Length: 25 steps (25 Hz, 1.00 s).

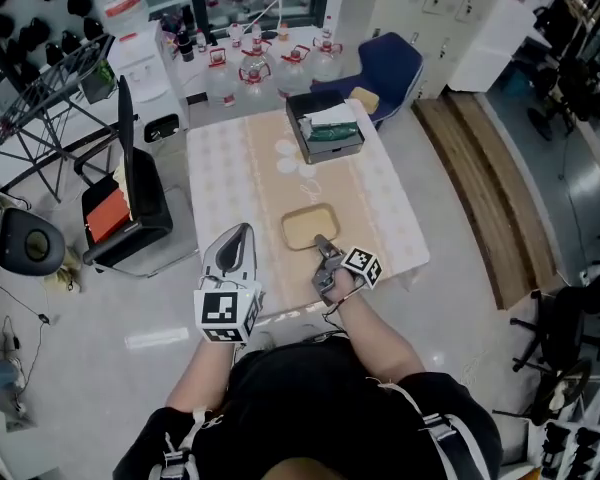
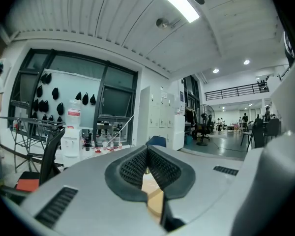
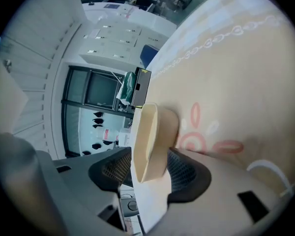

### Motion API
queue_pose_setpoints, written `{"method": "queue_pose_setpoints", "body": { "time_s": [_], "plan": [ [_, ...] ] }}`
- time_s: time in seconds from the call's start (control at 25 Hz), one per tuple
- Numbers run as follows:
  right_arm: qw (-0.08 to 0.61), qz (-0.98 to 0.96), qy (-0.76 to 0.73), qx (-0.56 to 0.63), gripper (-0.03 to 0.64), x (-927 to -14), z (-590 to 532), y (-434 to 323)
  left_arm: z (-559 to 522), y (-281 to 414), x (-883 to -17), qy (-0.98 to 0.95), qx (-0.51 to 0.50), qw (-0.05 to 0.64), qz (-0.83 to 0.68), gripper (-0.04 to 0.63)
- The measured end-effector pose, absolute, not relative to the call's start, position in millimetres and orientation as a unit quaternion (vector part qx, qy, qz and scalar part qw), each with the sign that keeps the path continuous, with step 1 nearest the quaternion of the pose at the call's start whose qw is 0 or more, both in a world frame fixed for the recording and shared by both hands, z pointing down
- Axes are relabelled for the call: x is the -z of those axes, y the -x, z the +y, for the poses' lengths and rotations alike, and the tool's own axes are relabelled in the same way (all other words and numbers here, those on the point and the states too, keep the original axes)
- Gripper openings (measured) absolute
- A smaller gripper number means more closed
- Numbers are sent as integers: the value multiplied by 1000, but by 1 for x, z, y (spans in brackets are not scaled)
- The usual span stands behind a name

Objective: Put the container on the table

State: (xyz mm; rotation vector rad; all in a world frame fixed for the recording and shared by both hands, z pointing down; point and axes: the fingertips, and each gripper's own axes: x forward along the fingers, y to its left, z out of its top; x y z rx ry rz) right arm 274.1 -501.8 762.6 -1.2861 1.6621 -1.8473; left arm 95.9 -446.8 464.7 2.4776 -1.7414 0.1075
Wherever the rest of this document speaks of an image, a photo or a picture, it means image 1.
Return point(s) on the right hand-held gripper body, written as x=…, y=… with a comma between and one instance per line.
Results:
x=364, y=263

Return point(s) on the cream crumpled cloth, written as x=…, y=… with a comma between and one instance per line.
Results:
x=122, y=183

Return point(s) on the beige cloth-covered table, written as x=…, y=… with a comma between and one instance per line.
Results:
x=250, y=178

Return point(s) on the person's right forearm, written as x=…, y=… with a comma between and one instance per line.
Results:
x=375, y=338

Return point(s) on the group of clear water jugs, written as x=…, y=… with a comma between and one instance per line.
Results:
x=260, y=68

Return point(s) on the person's left forearm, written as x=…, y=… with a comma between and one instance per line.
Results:
x=200, y=373

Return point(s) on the white water dispenser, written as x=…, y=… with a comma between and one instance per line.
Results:
x=145, y=78

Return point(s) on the beige metal lockers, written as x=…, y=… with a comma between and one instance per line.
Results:
x=430, y=13

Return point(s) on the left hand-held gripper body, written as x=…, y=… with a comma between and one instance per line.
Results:
x=219, y=310

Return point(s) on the blue chair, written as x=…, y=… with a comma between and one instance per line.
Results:
x=390, y=63

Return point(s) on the white cabinet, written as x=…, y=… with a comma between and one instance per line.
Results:
x=490, y=43

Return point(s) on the black office chair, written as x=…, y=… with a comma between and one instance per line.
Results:
x=565, y=318

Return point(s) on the red flat box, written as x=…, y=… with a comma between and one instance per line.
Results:
x=107, y=215

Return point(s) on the white tissue paper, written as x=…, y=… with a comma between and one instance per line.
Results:
x=330, y=115

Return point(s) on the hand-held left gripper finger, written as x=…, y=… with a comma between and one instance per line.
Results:
x=210, y=255
x=248, y=258

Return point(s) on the black round machine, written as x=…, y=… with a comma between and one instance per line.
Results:
x=30, y=240

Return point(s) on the black standing fan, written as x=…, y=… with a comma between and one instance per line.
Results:
x=585, y=88

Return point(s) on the grey metal rack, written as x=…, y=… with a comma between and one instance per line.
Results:
x=40, y=113

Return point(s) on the green packet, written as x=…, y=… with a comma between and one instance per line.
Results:
x=335, y=133

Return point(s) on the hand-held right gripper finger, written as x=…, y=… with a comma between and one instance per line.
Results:
x=326, y=247

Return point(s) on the black bottle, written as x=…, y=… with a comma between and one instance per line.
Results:
x=186, y=48

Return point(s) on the white shelf unit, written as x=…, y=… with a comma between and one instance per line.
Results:
x=570, y=443

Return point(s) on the person's black shirt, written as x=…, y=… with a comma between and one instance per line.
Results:
x=320, y=403

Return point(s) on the wooden step platform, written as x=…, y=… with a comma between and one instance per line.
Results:
x=485, y=188

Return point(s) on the small black bin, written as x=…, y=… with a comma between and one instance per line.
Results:
x=162, y=129

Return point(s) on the black mesh-back chair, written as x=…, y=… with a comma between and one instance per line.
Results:
x=150, y=198

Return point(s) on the yellow rectangular tray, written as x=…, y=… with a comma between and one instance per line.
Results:
x=305, y=223

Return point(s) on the black open storage box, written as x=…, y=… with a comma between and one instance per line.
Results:
x=330, y=153

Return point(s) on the beige block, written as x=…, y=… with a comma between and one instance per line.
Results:
x=365, y=100

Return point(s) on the black pot with green plant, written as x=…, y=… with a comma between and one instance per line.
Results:
x=99, y=83

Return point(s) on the group of black wall-hung holders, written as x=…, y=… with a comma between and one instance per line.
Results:
x=35, y=33

